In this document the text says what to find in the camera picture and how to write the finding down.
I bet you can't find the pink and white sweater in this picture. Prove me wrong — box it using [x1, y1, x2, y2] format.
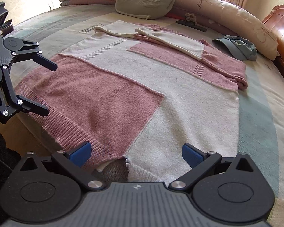
[14, 20, 248, 187]

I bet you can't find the wooden headboard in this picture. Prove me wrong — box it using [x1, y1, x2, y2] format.
[261, 4, 284, 83]

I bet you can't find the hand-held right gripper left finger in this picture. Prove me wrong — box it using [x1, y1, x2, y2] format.
[19, 141, 107, 191]

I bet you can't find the pink floral pillow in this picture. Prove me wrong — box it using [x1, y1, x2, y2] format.
[59, 0, 281, 61]

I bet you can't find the beige flower hair clip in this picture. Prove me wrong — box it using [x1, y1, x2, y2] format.
[185, 13, 197, 25]

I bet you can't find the light blue cap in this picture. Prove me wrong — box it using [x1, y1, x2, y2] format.
[212, 35, 258, 61]

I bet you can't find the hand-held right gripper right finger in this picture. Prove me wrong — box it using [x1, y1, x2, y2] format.
[168, 142, 255, 191]

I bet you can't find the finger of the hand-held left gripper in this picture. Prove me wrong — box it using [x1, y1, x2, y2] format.
[12, 40, 58, 72]
[0, 65, 50, 124]

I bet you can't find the person's black clothing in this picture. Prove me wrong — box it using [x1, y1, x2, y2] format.
[0, 125, 23, 227]

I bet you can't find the grey cat face cushion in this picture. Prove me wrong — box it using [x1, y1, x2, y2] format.
[115, 0, 176, 20]

